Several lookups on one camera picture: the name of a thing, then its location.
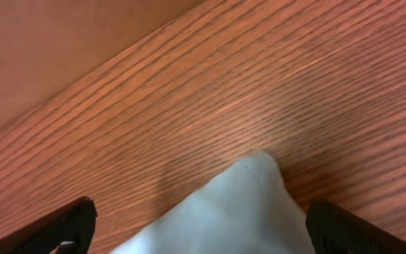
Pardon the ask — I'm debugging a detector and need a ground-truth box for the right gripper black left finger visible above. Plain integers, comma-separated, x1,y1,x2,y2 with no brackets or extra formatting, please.
0,196,97,254

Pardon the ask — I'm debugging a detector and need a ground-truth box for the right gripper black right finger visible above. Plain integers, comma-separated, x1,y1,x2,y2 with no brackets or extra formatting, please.
305,200,406,254

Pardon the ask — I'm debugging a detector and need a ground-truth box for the light blue t-shirt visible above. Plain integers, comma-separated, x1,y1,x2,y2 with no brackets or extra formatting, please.
115,152,314,254

